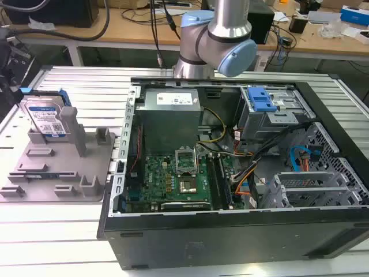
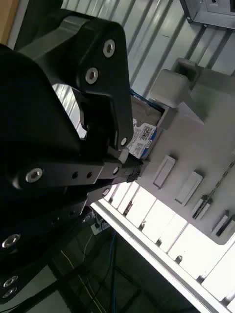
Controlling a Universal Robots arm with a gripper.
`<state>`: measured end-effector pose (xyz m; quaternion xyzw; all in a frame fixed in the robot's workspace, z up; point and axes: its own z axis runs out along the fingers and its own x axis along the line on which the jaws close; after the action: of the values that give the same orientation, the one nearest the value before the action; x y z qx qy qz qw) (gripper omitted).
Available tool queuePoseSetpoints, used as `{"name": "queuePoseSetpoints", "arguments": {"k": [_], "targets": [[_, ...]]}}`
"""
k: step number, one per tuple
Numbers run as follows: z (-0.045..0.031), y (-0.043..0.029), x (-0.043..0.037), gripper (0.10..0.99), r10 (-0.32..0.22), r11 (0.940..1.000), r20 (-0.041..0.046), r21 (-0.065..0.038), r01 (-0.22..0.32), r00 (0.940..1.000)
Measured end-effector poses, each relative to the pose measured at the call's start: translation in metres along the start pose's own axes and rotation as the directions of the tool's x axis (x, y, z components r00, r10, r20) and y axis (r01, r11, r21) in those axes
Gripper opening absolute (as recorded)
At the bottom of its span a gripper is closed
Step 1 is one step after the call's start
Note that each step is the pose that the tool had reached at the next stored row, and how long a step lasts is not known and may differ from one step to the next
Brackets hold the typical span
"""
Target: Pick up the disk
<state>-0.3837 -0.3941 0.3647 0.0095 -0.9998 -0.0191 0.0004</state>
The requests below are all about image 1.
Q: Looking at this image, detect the orange SATA wire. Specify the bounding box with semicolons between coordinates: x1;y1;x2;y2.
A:
299;152;311;173

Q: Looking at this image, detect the grey flat box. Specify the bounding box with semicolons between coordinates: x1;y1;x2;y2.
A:
307;10;342;24

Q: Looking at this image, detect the grey power supply unit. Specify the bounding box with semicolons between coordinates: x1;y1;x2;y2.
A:
135;88;201;152

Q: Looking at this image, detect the silver disk bay bracket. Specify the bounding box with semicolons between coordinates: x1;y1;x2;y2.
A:
259;171;358;209

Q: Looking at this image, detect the blue drive bay latch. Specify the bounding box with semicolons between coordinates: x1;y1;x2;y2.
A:
247;85;277;114

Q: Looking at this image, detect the black open PC case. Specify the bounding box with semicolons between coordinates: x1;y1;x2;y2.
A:
96;76;369;271

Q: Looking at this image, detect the blue SATA wire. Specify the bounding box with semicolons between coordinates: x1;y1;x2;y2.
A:
289;145;321;175

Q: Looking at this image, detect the hard disk in blue carrier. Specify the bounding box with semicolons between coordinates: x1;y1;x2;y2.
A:
18;87;71;143

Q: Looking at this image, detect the red thin wire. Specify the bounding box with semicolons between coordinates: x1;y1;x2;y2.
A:
128;124;144;175

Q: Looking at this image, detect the thick grey cable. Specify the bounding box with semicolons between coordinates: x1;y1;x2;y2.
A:
0;0;111;44

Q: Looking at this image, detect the yellow black power wire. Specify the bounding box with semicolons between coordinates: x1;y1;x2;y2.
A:
197;107;227;144

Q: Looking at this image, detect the dark brown small box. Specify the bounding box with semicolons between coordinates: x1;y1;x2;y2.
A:
288;14;308;33

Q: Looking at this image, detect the black equipment beside table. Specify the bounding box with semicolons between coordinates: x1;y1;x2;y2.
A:
0;25;36;122

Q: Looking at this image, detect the wooden desk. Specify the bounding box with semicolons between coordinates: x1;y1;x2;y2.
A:
0;0;369;69

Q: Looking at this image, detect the open CPU socket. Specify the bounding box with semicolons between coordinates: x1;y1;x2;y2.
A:
178;176;199;196

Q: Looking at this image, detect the black RAM slot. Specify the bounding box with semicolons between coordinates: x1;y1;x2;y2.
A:
215;154;235;209
206;154;224;210

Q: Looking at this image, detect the black box on desk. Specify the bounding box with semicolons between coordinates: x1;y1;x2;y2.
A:
246;5;275;45

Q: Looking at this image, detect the black hanging cable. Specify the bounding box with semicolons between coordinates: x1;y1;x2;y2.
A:
149;0;181;69

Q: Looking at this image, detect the CPU socket cover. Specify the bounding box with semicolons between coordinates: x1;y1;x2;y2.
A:
175;148;199;177

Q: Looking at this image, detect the green motherboard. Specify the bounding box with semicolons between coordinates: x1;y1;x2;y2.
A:
124;144;246;214

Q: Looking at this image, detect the grey plastic parts rack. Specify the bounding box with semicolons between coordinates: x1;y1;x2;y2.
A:
0;107;116;204

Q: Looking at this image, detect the black expansion slot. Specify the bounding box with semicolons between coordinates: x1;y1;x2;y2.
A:
160;201;213;211

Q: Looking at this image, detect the black monitor on desk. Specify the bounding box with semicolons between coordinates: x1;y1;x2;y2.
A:
8;0;100;28

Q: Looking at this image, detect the silver drive cage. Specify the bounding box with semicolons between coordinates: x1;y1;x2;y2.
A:
234;85;315;155

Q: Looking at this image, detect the blue white cardboard box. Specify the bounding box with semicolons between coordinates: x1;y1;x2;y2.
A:
340;4;369;25

